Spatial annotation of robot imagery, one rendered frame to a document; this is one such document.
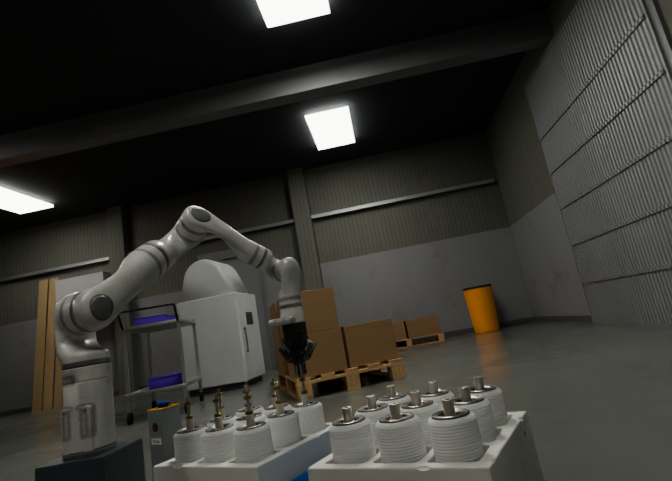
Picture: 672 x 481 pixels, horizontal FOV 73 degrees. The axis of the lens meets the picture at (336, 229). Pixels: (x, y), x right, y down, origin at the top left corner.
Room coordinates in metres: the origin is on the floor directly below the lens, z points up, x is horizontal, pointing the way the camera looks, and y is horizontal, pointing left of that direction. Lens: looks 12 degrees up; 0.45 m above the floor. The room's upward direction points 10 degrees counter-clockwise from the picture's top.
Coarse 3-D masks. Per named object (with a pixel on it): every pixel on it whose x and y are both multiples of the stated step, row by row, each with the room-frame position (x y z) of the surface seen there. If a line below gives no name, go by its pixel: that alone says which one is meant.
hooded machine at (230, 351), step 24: (192, 264) 5.35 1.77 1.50; (216, 264) 5.32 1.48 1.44; (192, 288) 5.34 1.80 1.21; (216, 288) 5.30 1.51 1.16; (240, 288) 5.64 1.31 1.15; (192, 312) 5.30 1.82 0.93; (216, 312) 5.26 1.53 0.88; (240, 312) 5.29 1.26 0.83; (192, 336) 5.30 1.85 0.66; (216, 336) 5.26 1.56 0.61; (240, 336) 5.23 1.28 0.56; (192, 360) 5.31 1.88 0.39; (216, 360) 5.27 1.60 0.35; (240, 360) 5.23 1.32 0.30; (192, 384) 5.31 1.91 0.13; (216, 384) 5.27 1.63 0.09; (240, 384) 5.28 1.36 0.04
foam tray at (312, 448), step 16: (320, 432) 1.37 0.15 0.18; (288, 448) 1.25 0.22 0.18; (304, 448) 1.29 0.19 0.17; (320, 448) 1.34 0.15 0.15; (160, 464) 1.34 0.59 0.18; (176, 464) 1.30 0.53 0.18; (192, 464) 1.27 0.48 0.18; (208, 464) 1.24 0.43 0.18; (224, 464) 1.21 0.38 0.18; (240, 464) 1.18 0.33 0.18; (256, 464) 1.15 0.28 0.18; (272, 464) 1.18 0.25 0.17; (288, 464) 1.22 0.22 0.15; (304, 464) 1.28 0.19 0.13; (160, 480) 1.32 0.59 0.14; (176, 480) 1.28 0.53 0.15; (192, 480) 1.25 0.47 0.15; (208, 480) 1.22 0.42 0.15; (224, 480) 1.19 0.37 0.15; (240, 480) 1.16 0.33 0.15; (256, 480) 1.13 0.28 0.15; (272, 480) 1.17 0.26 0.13; (288, 480) 1.22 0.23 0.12
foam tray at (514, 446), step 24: (504, 432) 1.04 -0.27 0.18; (528, 432) 1.16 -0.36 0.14; (432, 456) 0.97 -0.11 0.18; (504, 456) 0.95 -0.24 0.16; (528, 456) 1.11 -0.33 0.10; (312, 480) 1.04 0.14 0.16; (336, 480) 1.01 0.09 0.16; (360, 480) 0.98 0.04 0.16; (384, 480) 0.96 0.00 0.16; (408, 480) 0.93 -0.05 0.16; (432, 480) 0.91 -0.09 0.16; (456, 480) 0.89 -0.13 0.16; (480, 480) 0.86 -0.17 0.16; (504, 480) 0.92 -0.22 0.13; (528, 480) 1.07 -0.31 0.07
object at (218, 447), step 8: (208, 432) 1.27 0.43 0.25; (216, 432) 1.25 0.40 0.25; (224, 432) 1.26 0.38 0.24; (232, 432) 1.27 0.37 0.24; (208, 440) 1.25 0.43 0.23; (216, 440) 1.25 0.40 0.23; (224, 440) 1.26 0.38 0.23; (232, 440) 1.27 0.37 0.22; (208, 448) 1.25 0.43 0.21; (216, 448) 1.25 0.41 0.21; (224, 448) 1.25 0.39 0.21; (232, 448) 1.27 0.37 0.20; (208, 456) 1.26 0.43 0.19; (216, 456) 1.25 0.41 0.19; (224, 456) 1.25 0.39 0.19; (232, 456) 1.27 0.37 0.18
